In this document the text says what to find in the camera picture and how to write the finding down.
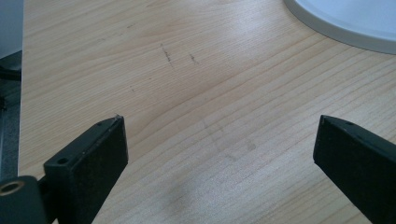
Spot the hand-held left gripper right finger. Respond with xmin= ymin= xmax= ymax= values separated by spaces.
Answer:
xmin=312 ymin=114 xmax=396 ymax=224

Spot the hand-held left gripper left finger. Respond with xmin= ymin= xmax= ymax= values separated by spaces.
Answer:
xmin=43 ymin=114 xmax=129 ymax=224

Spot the white round plate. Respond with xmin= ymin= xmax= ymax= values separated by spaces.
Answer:
xmin=282 ymin=0 xmax=396 ymax=56

